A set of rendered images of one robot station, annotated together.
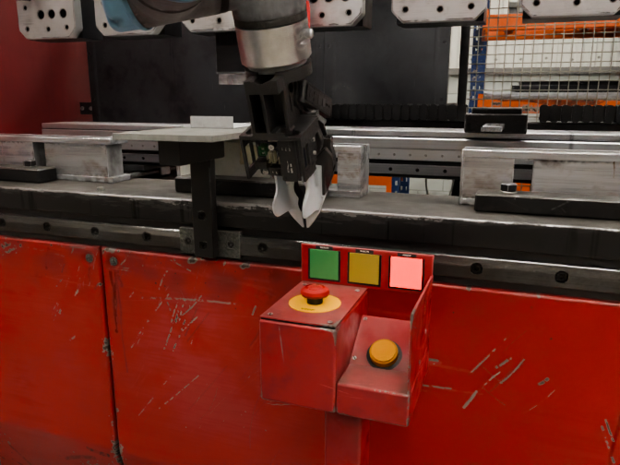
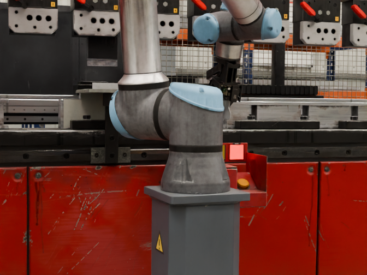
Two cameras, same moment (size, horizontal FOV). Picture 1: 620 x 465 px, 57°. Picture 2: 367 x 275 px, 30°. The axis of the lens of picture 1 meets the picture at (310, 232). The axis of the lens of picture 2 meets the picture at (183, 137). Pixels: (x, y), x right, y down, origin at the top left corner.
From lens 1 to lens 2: 152 cm
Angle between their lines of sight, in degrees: 38
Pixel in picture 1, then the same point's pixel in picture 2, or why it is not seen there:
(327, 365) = (234, 185)
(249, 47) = (229, 51)
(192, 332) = (95, 214)
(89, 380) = (7, 267)
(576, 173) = (273, 111)
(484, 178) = (237, 114)
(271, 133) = (232, 82)
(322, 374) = not seen: hidden behind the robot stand
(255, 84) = (232, 64)
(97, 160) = not seen: outside the picture
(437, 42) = not seen: hidden behind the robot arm
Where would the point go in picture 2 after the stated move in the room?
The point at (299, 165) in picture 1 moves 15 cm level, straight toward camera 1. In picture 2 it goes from (236, 96) to (275, 96)
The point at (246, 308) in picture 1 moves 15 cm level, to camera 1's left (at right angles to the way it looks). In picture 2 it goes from (133, 192) to (91, 196)
